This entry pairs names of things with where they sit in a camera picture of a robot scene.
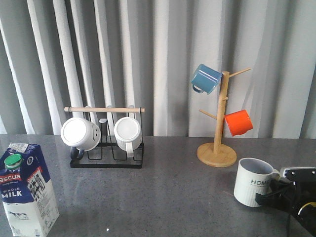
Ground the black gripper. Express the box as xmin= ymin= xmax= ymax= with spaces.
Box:
xmin=255 ymin=166 xmax=316 ymax=236

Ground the cream HOME mug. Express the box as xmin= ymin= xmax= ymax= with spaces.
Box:
xmin=234 ymin=158 xmax=279 ymax=207

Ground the blue white milk carton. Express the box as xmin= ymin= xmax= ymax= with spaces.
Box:
xmin=0 ymin=143 xmax=59 ymax=237

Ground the wooden mug tree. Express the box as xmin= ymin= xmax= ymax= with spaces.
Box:
xmin=196 ymin=68 xmax=251 ymax=168

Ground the orange enamel mug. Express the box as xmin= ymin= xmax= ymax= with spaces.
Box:
xmin=224 ymin=110 xmax=253 ymax=136

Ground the blue enamel mug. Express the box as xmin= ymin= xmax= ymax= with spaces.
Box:
xmin=191 ymin=64 xmax=222 ymax=94

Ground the white ribbed mug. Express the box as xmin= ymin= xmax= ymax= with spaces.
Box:
xmin=114 ymin=117 xmax=142 ymax=158

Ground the white smiley face mug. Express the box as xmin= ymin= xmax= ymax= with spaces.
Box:
xmin=61 ymin=118 xmax=101 ymax=160

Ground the grey pleated curtain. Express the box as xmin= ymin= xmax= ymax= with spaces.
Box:
xmin=0 ymin=0 xmax=316 ymax=139

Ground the black wire mug rack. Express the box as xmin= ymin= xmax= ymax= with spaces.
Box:
xmin=64 ymin=106 xmax=145 ymax=168

